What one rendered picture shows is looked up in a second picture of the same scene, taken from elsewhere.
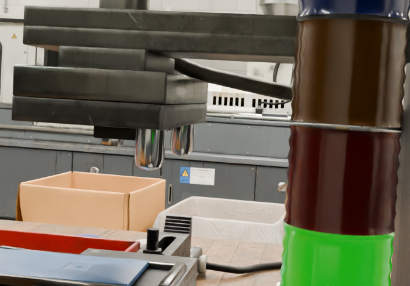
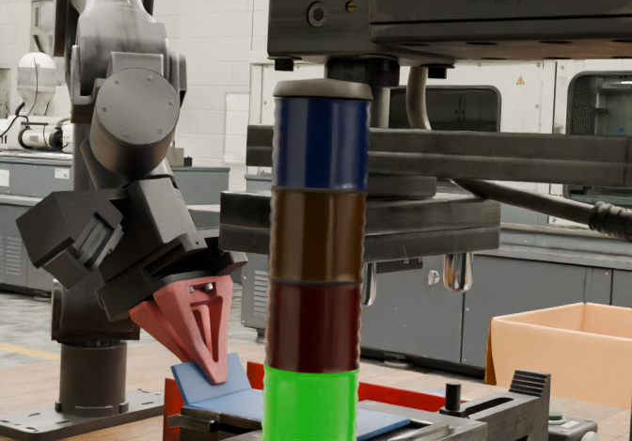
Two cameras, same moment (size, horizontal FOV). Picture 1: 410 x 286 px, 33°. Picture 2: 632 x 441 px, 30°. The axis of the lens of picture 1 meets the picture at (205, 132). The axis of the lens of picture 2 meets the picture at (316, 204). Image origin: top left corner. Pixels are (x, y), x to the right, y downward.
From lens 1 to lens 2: 31 cm
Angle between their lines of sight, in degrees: 27
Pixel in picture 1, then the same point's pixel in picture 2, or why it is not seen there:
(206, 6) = not seen: outside the picture
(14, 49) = (520, 101)
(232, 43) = (443, 165)
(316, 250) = (269, 383)
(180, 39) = (392, 161)
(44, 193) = (528, 336)
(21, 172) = (529, 300)
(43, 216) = not seen: hidden behind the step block
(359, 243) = (296, 379)
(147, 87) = not seen: hidden behind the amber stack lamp
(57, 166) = (586, 292)
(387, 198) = (324, 342)
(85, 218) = (589, 380)
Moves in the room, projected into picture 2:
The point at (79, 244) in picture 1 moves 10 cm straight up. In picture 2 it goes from (404, 400) to (410, 286)
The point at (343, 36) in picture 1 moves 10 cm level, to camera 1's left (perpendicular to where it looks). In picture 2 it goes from (282, 204) to (73, 190)
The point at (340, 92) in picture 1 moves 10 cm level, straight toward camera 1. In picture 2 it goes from (281, 251) to (76, 266)
